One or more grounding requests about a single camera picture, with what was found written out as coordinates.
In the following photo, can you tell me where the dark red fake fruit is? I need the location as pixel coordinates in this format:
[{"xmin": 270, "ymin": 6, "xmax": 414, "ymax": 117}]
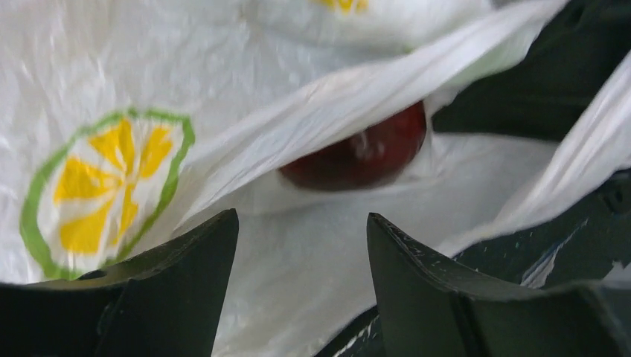
[{"xmin": 279, "ymin": 101, "xmax": 427, "ymax": 191}]

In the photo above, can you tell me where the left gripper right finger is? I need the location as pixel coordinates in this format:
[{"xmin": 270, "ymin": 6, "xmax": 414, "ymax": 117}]
[{"xmin": 367, "ymin": 213, "xmax": 630, "ymax": 356}]

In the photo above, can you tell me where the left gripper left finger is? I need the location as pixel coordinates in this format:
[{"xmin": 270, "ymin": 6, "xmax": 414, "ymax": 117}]
[{"xmin": 1, "ymin": 209, "xmax": 239, "ymax": 356}]

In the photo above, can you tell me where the white plastic bag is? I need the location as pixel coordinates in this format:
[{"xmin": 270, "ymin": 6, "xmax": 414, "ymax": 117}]
[{"xmin": 1, "ymin": 1, "xmax": 630, "ymax": 356}]

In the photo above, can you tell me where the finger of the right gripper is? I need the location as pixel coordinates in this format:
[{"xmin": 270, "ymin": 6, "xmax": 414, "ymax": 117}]
[
  {"xmin": 315, "ymin": 170, "xmax": 631, "ymax": 357},
  {"xmin": 432, "ymin": 1, "xmax": 630, "ymax": 142}
]

